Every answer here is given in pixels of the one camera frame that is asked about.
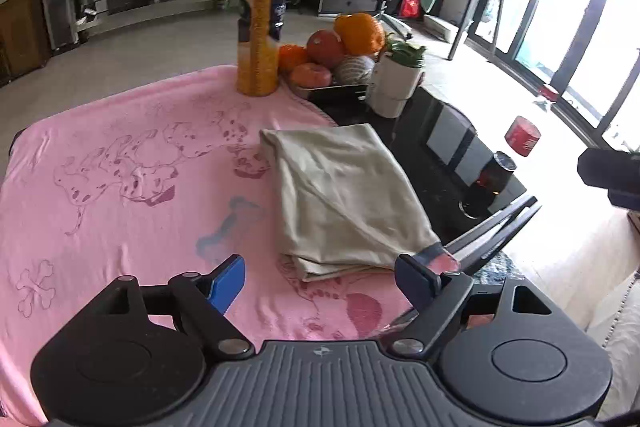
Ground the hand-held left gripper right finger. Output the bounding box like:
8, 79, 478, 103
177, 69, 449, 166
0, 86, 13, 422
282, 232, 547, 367
390, 254, 554, 359

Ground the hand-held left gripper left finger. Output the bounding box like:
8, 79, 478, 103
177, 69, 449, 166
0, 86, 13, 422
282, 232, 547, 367
107, 253, 257, 361

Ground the beige t-shirt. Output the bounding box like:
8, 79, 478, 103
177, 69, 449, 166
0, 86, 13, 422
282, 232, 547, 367
260, 124, 443, 283

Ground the red can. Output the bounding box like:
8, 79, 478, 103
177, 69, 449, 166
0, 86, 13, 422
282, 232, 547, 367
504, 116, 542, 158

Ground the dark can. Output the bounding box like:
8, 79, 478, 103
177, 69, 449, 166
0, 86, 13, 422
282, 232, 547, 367
459, 152, 519, 221

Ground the pink printed blanket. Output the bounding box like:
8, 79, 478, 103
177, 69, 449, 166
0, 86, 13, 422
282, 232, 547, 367
0, 65, 461, 425

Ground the white pot with green plant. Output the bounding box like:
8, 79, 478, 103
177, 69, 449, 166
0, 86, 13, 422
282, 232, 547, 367
366, 41, 427, 119

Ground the pale fruit in foam net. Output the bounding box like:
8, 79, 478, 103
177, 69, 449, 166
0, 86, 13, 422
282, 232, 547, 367
334, 55, 376, 85

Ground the flat orange persimmon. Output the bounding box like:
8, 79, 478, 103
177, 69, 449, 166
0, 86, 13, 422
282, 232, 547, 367
290, 63, 333, 88

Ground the small orange tangerine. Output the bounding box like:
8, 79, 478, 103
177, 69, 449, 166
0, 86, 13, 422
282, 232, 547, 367
277, 44, 308, 75

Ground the red apple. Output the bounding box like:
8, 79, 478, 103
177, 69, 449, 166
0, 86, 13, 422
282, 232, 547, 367
306, 30, 346, 68

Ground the orange juice bottle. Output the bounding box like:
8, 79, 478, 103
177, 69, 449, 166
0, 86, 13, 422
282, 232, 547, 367
236, 0, 290, 98

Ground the wooden cabinet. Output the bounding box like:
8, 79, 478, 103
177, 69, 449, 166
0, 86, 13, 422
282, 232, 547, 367
0, 0, 54, 84

